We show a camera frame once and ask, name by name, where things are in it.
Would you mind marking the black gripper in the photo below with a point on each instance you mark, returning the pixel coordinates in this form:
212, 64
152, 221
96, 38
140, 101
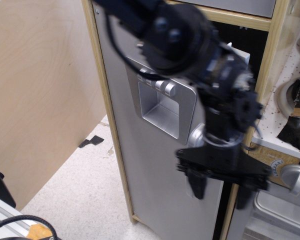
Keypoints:
225, 162

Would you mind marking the silver fridge door handle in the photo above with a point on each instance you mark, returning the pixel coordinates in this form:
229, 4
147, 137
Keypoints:
196, 139

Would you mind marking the grey toy fridge door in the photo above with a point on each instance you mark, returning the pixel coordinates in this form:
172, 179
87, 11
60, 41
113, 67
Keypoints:
155, 189

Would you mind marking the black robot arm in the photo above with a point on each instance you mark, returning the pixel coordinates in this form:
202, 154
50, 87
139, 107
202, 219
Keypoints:
180, 42

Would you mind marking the grey toy oven door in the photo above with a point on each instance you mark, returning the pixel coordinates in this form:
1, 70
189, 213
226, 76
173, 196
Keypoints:
246, 224

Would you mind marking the silver oven knob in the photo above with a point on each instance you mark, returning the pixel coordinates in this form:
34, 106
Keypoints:
290, 176

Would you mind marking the silver ice dispenser panel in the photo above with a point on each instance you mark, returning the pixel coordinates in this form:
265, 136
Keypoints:
166, 104

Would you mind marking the black tape on floor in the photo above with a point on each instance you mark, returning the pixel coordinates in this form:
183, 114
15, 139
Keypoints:
95, 140

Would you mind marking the white toy sink counter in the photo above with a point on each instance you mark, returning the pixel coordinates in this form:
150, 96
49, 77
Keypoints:
273, 120

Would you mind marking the grey freezer door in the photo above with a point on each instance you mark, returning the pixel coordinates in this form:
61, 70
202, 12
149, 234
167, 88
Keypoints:
261, 8

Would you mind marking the orange tape patch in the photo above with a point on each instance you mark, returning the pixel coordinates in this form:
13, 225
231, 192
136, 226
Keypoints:
38, 231

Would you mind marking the plywood board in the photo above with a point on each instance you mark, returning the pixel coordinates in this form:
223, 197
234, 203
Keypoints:
50, 93

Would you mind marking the black box at left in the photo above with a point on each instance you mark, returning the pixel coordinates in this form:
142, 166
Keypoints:
5, 194

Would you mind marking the wooden toy kitchen frame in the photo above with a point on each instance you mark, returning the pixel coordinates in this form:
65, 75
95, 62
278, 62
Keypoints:
261, 42

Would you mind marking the silver oven door handle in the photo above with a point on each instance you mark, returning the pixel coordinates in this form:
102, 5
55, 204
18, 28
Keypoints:
281, 211

